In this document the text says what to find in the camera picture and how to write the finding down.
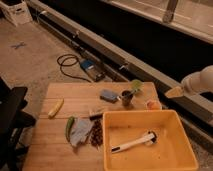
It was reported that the black cable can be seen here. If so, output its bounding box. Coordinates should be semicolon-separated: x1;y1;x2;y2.
56;53;92;83

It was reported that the dark metal cup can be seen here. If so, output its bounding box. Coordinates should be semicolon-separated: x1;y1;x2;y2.
121;90;133;106

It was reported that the green plastic toy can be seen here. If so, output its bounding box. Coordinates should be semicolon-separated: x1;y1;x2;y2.
131;79;142;94

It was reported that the orange fruit toy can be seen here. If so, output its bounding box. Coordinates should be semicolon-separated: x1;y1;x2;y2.
146;100;162;110

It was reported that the blue sponge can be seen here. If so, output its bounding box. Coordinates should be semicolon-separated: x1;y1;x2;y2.
100;89;118;103

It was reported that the black chair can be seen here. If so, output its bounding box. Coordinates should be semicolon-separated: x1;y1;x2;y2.
0;77;36;171

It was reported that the yellow plastic bin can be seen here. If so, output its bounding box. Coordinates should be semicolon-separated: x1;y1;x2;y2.
103;110;198;171

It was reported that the white cardboard box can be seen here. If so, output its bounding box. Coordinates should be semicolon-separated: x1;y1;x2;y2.
0;0;32;26

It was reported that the blue power box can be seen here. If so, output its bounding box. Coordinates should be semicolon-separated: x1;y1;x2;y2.
80;59;105;82

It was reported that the grey crumpled cloth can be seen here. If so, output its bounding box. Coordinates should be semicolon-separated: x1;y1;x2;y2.
70;118;93;147

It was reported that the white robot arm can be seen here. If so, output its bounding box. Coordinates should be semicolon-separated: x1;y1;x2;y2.
164;65;213;98

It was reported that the green pepper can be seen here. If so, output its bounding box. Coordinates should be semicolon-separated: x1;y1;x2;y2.
65;116;75;142

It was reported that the white handled brush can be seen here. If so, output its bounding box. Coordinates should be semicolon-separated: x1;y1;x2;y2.
111;131;157;153

